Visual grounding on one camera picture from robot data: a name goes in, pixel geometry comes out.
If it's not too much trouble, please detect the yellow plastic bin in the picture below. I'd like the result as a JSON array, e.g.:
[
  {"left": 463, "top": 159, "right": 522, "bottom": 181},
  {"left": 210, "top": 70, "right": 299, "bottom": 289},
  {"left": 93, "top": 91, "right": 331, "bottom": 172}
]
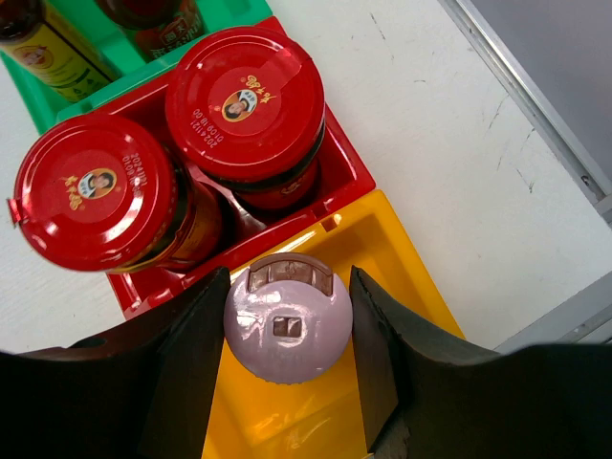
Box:
[{"left": 202, "top": 189, "right": 463, "bottom": 458}]

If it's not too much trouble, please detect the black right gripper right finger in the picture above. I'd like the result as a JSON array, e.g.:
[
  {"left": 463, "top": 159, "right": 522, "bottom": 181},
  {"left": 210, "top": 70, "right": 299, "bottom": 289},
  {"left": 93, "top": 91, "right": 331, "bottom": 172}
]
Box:
[{"left": 349, "top": 267, "right": 611, "bottom": 458}]

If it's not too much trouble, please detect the green plastic bin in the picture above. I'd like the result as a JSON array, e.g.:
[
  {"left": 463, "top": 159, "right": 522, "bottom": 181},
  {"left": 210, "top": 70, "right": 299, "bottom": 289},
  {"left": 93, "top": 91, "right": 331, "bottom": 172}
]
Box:
[{"left": 1, "top": 1, "right": 273, "bottom": 133}]

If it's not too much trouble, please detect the red lid jar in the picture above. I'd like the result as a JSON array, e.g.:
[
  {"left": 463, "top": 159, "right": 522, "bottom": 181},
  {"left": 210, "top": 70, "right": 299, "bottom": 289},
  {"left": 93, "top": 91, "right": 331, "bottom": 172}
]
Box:
[
  {"left": 8, "top": 114, "right": 223, "bottom": 273},
  {"left": 164, "top": 26, "right": 325, "bottom": 211}
]

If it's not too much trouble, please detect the aluminium table right rail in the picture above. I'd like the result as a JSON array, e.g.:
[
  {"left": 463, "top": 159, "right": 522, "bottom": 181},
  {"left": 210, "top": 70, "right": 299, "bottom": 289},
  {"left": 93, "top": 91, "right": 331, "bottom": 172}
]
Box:
[{"left": 441, "top": 1, "right": 611, "bottom": 222}]

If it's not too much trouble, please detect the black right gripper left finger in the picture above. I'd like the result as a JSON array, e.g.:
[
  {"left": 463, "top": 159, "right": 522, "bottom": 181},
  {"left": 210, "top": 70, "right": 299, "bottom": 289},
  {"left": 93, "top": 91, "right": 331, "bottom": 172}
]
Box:
[{"left": 1, "top": 267, "right": 230, "bottom": 458}]

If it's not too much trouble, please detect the red lid jar front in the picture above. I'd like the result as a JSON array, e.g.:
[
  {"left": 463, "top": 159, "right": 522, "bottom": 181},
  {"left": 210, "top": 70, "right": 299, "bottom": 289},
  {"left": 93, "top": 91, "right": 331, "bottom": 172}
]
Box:
[{"left": 164, "top": 26, "right": 325, "bottom": 211}]

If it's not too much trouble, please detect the aluminium table front rail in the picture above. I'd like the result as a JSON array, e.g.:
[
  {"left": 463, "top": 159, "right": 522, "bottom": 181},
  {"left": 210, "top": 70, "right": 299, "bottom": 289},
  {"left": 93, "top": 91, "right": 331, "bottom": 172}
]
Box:
[{"left": 495, "top": 273, "right": 612, "bottom": 354}]

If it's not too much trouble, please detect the pink cap spice shaker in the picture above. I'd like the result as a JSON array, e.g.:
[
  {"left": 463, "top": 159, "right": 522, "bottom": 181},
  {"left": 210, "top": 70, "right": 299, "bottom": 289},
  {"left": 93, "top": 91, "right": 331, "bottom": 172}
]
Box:
[{"left": 224, "top": 252, "right": 353, "bottom": 384}]

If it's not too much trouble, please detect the small yellow label bottle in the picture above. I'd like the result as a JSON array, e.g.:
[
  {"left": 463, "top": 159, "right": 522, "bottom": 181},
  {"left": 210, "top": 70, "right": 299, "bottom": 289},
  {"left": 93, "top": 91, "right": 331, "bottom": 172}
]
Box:
[{"left": 1, "top": 0, "right": 119, "bottom": 103}]

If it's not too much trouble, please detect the yellow cap sauce bottle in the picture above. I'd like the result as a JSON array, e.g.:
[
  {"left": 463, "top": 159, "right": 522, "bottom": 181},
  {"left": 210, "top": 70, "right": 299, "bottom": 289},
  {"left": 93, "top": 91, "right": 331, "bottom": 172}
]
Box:
[{"left": 96, "top": 0, "right": 206, "bottom": 61}]

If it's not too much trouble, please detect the aluminium table rail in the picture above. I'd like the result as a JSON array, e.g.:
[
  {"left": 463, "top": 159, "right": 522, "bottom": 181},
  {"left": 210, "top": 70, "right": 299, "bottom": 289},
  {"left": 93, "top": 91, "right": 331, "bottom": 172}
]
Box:
[
  {"left": 495, "top": 273, "right": 612, "bottom": 354},
  {"left": 441, "top": 1, "right": 611, "bottom": 222}
]

